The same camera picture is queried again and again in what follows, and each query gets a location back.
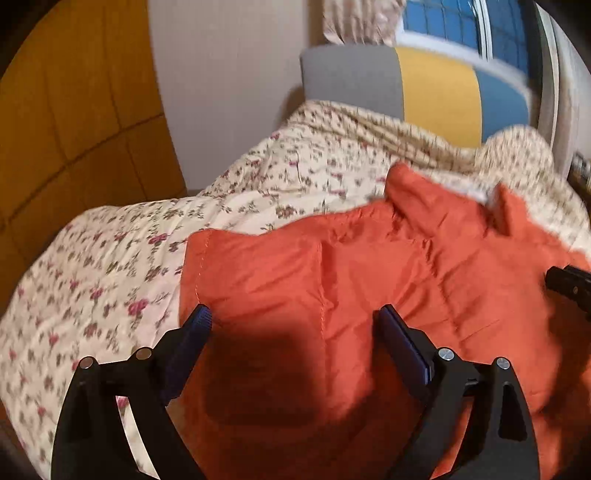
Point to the beige curtain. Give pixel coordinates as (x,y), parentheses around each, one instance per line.
(367,22)
(564,113)

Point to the orange quilted down jacket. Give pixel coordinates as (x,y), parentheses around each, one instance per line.
(293,385)

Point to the right beige curtain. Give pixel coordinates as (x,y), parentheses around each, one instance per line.
(564,113)

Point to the floral quilt bedspread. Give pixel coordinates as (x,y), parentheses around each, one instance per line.
(109,281)

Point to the grey yellow blue headboard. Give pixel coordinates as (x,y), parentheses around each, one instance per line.
(455,100)

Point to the brown wooden wardrobe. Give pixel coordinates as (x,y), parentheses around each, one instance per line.
(82,126)

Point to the left beige curtain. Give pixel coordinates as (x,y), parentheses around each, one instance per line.
(367,22)

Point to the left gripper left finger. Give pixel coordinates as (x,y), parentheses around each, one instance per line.
(90,441)

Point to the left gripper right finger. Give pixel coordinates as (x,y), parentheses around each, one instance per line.
(479,407)

